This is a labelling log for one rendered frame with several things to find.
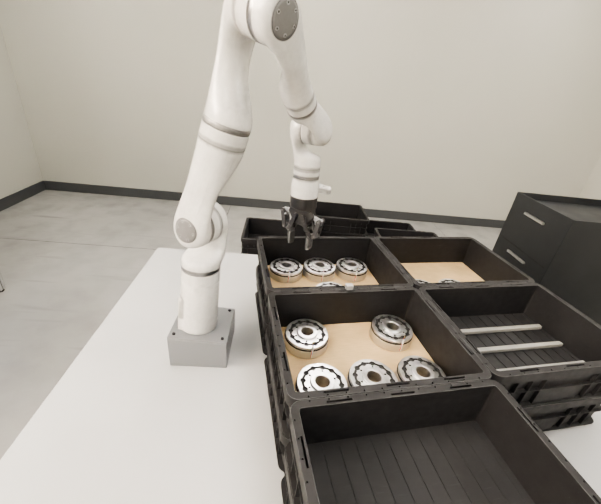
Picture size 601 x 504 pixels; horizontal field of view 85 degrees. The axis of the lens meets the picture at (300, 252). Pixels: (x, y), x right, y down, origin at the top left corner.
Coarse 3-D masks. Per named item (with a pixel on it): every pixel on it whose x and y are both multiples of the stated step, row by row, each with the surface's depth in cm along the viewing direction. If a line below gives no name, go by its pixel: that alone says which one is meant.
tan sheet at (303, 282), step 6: (336, 276) 106; (366, 276) 108; (372, 276) 108; (276, 282) 99; (294, 282) 100; (300, 282) 101; (306, 282) 101; (312, 282) 101; (318, 282) 102; (336, 282) 103; (342, 282) 103; (348, 282) 104; (354, 282) 104; (360, 282) 104; (366, 282) 105; (372, 282) 105
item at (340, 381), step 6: (306, 366) 68; (312, 366) 68; (318, 366) 68; (324, 366) 68; (330, 366) 68; (300, 372) 66; (306, 372) 67; (312, 372) 67; (330, 372) 68; (336, 372) 67; (300, 378) 65; (306, 378) 65; (336, 378) 66; (342, 378) 66; (300, 384) 64; (306, 384) 64; (336, 384) 65; (342, 384) 65; (300, 390) 62; (306, 390) 63; (312, 390) 63
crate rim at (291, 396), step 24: (360, 288) 83; (384, 288) 84; (408, 288) 86; (432, 312) 78; (456, 336) 71; (480, 360) 65; (288, 384) 55; (384, 384) 57; (408, 384) 58; (432, 384) 58
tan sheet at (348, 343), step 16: (336, 336) 81; (352, 336) 82; (368, 336) 82; (288, 352) 75; (336, 352) 77; (352, 352) 77; (368, 352) 78; (384, 352) 78; (400, 352) 79; (416, 352) 79; (336, 368) 72
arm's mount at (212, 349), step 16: (176, 320) 85; (224, 320) 89; (176, 336) 80; (192, 336) 81; (208, 336) 82; (224, 336) 83; (176, 352) 82; (192, 352) 82; (208, 352) 82; (224, 352) 83
